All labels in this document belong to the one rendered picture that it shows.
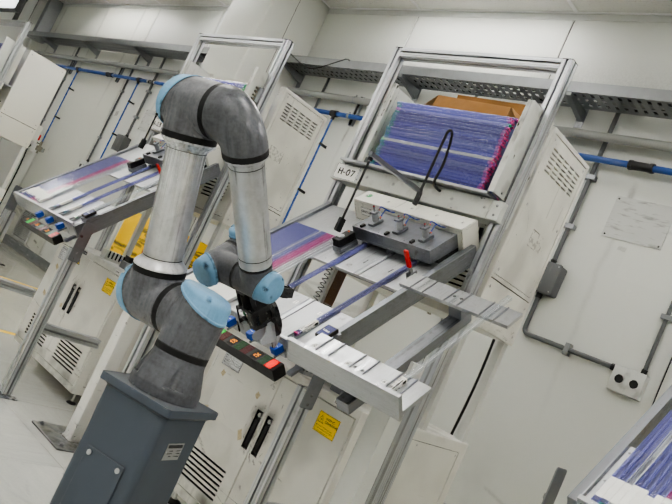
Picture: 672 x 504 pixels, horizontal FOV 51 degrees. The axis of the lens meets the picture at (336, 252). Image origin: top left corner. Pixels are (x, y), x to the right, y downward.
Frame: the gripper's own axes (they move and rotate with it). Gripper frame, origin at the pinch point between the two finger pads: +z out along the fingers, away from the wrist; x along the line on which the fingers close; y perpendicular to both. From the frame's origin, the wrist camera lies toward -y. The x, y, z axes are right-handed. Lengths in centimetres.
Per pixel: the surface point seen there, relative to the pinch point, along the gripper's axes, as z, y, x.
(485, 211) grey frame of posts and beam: -8, -80, 9
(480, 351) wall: 121, -160, -60
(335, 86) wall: 23, -258, -260
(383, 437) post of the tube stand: 14.8, -2.5, 35.6
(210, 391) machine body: 45, -4, -54
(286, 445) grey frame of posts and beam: 19.8, 11.6, 13.9
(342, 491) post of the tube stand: 25.3, 9.8, 32.0
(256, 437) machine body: 48, -1, -24
